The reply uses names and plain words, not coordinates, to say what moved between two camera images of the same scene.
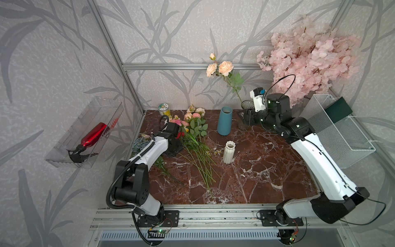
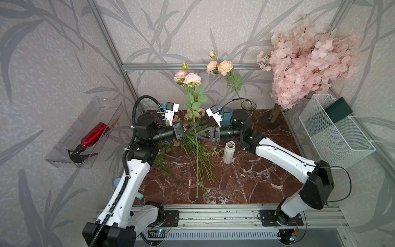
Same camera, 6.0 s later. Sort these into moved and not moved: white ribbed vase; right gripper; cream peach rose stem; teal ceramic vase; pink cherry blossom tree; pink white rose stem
Moved: pink white rose stem; right gripper
Not moved: pink cherry blossom tree; cream peach rose stem; teal ceramic vase; white ribbed vase
